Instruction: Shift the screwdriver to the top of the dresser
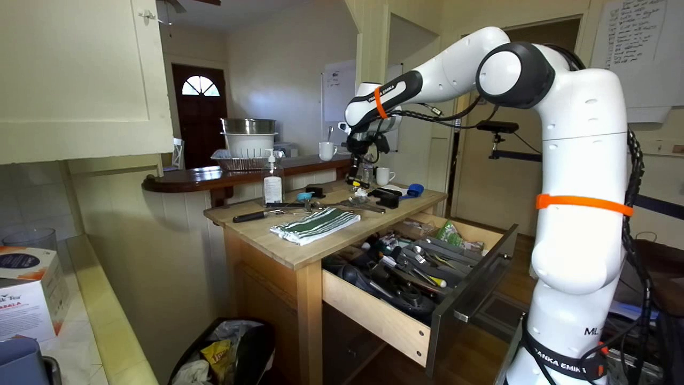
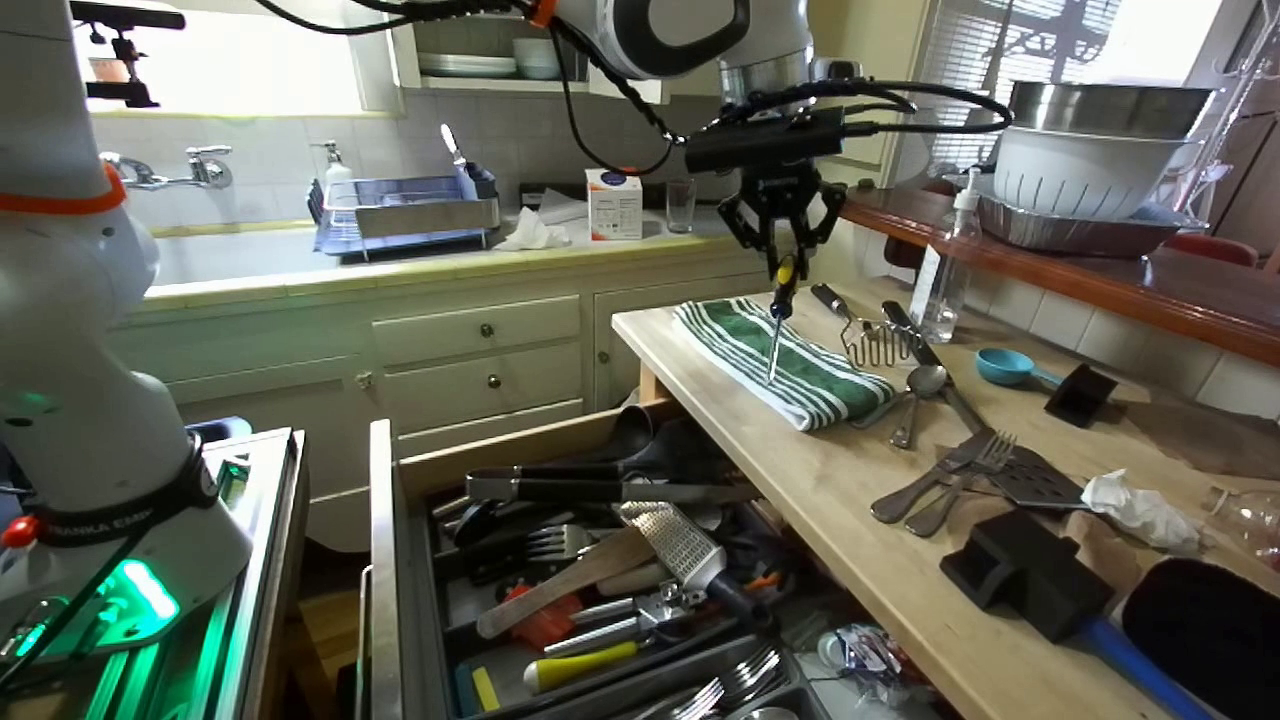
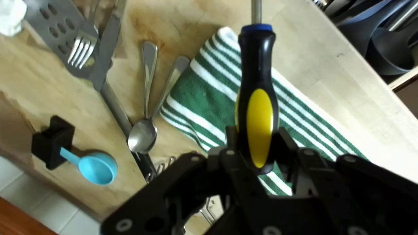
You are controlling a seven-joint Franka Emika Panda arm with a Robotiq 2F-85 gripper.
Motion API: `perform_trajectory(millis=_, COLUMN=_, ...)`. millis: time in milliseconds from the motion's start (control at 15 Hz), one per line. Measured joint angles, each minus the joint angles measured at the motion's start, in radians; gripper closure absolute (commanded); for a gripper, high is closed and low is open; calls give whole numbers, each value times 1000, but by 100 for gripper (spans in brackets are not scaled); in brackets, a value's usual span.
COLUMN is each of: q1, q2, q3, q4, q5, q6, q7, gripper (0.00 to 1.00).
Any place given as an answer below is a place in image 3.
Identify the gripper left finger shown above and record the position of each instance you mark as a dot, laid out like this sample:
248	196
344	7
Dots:
192	169

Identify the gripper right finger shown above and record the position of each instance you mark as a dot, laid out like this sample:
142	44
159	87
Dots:
359	182

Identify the black and yellow screwdriver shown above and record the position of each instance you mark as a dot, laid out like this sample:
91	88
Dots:
258	81

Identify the wooden dresser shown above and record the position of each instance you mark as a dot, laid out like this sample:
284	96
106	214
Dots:
326	65

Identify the silver spoon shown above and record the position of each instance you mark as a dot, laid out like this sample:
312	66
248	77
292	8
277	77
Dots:
142	133
171	80

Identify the green white striped towel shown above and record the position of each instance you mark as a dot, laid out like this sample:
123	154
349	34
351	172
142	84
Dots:
209	98

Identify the blue measuring scoop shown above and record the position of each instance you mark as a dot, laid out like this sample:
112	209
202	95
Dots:
98	168

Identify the drawer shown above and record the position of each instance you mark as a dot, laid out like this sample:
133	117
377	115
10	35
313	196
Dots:
401	80

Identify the black plastic block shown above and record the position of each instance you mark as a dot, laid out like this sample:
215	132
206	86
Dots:
52	140

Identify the heap of dark kitchen utensils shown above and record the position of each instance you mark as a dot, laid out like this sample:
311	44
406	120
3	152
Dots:
385	36

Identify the silver table knife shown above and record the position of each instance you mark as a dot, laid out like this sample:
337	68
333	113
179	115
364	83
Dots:
109	45

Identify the silver fork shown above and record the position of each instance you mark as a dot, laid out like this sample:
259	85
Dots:
83	49

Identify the grey slotted spatula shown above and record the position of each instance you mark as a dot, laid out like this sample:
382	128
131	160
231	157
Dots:
54	19

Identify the white crumpled object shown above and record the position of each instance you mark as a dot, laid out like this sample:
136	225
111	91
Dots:
9	14

